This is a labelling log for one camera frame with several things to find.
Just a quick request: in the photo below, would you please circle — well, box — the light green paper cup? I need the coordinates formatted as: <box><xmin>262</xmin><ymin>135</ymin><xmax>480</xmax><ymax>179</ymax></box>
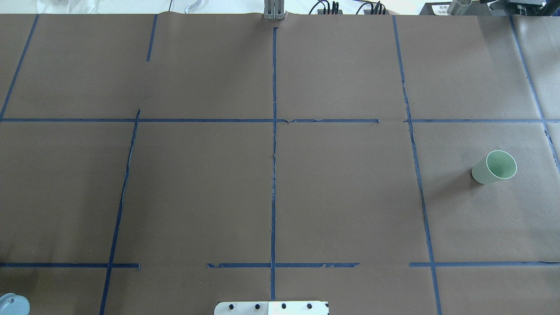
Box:
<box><xmin>471</xmin><ymin>150</ymin><xmax>517</xmax><ymax>184</ymax></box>

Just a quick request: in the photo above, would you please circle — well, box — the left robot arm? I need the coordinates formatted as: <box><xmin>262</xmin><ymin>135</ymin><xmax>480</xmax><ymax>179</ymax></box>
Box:
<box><xmin>0</xmin><ymin>293</ymin><xmax>31</xmax><ymax>315</ymax></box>

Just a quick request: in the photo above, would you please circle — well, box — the white mounting plate with holes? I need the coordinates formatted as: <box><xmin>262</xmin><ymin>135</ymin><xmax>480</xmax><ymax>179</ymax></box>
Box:
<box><xmin>214</xmin><ymin>301</ymin><xmax>330</xmax><ymax>315</ymax></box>

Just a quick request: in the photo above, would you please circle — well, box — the metal cup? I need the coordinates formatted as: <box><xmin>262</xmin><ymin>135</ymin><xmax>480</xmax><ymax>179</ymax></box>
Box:
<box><xmin>447</xmin><ymin>0</ymin><xmax>472</xmax><ymax>16</ymax></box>

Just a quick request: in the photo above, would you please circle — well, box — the aluminium frame post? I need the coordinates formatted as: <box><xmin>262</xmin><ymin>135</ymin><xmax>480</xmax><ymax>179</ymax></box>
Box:
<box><xmin>263</xmin><ymin>0</ymin><xmax>286</xmax><ymax>21</ymax></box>

